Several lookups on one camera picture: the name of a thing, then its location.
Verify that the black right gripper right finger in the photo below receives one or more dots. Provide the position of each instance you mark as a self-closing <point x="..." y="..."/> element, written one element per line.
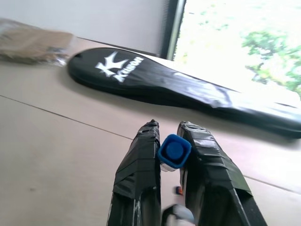
<point x="211" y="179"/>

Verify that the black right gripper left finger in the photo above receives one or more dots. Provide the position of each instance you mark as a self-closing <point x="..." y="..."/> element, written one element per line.
<point x="138" y="169"/>

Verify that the blue capped marker pen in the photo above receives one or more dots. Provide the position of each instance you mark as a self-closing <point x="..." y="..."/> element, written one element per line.
<point x="174" y="149"/>

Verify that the small orange black object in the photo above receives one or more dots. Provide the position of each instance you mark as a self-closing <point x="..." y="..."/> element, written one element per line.
<point x="178" y="190"/>

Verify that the grey black rounded object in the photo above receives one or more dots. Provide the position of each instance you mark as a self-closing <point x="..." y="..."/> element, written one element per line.
<point x="179" y="215"/>

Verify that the black racket cover bag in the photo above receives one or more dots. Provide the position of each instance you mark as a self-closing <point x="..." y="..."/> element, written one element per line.
<point x="150" y="80"/>

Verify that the brown package in clear plastic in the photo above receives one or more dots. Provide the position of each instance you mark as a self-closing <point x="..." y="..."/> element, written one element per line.
<point x="30" y="44"/>

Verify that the dark window frame post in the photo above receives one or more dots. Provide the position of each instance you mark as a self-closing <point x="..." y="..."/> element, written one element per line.
<point x="175" y="26"/>

